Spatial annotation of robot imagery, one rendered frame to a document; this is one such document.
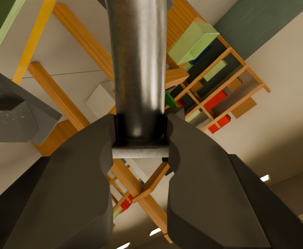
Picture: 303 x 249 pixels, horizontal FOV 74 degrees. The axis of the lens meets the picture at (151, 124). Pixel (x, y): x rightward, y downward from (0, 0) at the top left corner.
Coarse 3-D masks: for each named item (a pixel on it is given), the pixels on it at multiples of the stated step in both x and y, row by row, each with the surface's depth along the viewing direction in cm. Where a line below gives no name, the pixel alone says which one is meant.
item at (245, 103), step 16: (208, 48) 545; (192, 64) 560; (224, 64) 501; (208, 80) 529; (240, 80) 517; (176, 96) 570; (192, 96) 555; (208, 96) 533; (224, 96) 527; (192, 112) 564; (208, 112) 552; (224, 112) 528; (240, 112) 521; (208, 128) 569
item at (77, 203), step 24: (72, 144) 9; (96, 144) 9; (48, 168) 8; (72, 168) 8; (96, 168) 8; (48, 192) 7; (72, 192) 7; (96, 192) 7; (24, 216) 6; (48, 216) 6; (72, 216) 6; (96, 216) 6; (24, 240) 5; (48, 240) 5; (72, 240) 6; (96, 240) 6
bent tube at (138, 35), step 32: (128, 0) 9; (160, 0) 9; (128, 32) 9; (160, 32) 10; (128, 64) 10; (160, 64) 10; (128, 96) 11; (160, 96) 11; (128, 128) 12; (160, 128) 12
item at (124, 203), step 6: (108, 174) 575; (114, 180) 577; (138, 180) 633; (114, 186) 572; (120, 192) 569; (114, 198) 592; (126, 198) 566; (132, 198) 586; (120, 204) 537; (126, 204) 557; (114, 210) 514; (120, 210) 534; (114, 216) 511
